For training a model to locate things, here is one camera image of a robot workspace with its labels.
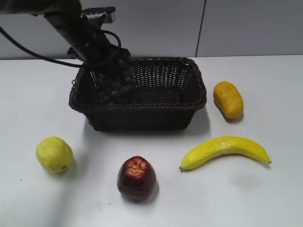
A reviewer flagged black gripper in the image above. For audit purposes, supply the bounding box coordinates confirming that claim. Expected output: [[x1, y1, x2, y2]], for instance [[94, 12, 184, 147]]
[[68, 35, 131, 64]]

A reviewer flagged purple grape bunch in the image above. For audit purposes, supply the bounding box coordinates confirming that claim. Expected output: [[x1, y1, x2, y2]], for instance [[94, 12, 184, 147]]
[[98, 55, 138, 105]]

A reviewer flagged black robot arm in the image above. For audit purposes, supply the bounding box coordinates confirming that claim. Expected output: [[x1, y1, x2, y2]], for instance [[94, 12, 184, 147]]
[[0, 0, 130, 67]]

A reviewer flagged dark brown wicker basket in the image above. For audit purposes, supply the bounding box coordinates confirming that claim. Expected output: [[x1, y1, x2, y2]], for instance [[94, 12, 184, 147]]
[[69, 57, 207, 131]]

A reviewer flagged yellow-green lemon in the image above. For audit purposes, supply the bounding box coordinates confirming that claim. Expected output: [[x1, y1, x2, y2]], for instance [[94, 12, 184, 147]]
[[36, 137, 73, 174]]

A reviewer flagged dark red apple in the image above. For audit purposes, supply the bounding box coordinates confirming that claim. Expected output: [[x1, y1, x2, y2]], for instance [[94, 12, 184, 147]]
[[117, 156, 156, 201]]

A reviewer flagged orange-yellow mango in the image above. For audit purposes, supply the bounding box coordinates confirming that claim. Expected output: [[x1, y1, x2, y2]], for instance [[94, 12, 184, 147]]
[[213, 81, 244, 119]]

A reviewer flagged yellow banana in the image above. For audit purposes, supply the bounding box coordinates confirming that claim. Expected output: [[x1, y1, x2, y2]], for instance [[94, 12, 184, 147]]
[[179, 136, 272, 171]]

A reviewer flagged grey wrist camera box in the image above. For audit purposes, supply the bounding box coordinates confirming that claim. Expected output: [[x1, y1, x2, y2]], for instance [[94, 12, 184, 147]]
[[82, 7, 116, 26]]

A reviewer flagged black cable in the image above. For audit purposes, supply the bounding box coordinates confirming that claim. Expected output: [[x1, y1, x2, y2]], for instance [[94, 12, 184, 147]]
[[0, 26, 82, 68]]

